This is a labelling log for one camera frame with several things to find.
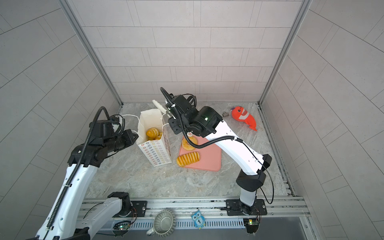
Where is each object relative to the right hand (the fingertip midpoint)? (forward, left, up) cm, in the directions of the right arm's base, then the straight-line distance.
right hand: (175, 120), depth 64 cm
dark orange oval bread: (+7, +13, -23) cm, 27 cm away
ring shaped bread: (+5, -2, -31) cm, 32 cm away
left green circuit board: (-34, +27, -31) cm, 53 cm away
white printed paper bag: (-5, +12, -19) cm, 23 cm away
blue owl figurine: (-32, -7, -33) cm, 47 cm away
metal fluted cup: (-33, +8, -33) cm, 48 cm away
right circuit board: (-36, -32, -36) cm, 59 cm away
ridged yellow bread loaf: (-4, -3, -30) cm, 30 cm away
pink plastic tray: (-3, -16, -32) cm, 36 cm away
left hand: (0, +17, -8) cm, 19 cm away
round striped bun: (+8, +16, -20) cm, 27 cm away
